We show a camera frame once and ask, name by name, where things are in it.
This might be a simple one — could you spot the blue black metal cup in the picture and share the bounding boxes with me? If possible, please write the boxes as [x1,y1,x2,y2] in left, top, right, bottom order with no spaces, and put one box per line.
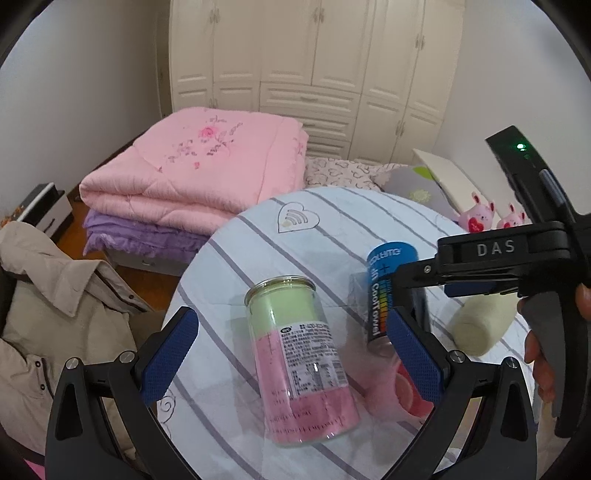
[349,241,430,363]

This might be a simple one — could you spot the pale green cylinder cup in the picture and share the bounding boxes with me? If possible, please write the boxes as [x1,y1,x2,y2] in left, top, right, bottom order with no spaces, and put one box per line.
[452,294,518,357]

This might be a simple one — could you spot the pink plastic cup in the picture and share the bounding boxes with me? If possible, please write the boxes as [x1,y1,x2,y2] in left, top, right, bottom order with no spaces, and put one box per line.
[365,356,434,423]

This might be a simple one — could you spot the person's hand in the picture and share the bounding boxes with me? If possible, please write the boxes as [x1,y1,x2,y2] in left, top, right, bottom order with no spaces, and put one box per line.
[517,283,591,404]

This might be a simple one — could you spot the right pink plush pig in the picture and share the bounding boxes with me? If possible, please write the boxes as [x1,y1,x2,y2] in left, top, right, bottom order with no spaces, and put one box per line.
[496,203,527,230]

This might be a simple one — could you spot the pink plush pig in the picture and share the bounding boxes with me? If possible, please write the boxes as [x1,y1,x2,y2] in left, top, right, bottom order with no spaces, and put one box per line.
[458,192,496,233]
[496,203,527,230]

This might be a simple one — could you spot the left pink plush pig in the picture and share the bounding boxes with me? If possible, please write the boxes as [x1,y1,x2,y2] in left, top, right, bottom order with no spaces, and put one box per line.
[458,192,496,233]

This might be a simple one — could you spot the white bedside board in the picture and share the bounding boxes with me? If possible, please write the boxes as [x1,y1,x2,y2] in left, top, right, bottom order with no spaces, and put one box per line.
[413,149,491,212]

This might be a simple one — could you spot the grey flower pillow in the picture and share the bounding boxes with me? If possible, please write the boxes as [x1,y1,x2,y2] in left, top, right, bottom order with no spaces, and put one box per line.
[372,165,460,221]

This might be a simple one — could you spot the striped white table cloth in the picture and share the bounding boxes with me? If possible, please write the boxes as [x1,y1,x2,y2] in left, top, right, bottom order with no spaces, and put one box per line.
[158,187,460,479]

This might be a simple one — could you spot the beige jacket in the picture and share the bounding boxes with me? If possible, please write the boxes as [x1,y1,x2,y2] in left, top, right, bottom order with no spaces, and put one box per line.
[1,222,164,455]

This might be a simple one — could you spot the heart pattern bed sheet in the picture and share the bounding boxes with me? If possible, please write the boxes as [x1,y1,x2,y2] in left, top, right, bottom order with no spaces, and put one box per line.
[304,157,407,192]

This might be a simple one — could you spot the green pink glass jar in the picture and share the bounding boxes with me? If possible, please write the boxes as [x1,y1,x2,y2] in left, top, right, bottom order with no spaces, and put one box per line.
[245,275,360,447]

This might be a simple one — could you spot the purple folded blanket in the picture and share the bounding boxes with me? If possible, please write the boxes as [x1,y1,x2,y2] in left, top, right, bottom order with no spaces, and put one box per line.
[83,210,209,264]

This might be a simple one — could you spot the cream white wardrobe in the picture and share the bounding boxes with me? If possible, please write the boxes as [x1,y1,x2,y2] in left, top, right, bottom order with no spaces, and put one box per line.
[168,0,466,164]

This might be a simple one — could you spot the pink folded quilt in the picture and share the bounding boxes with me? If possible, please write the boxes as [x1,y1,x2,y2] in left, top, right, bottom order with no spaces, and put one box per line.
[79,107,308,235]

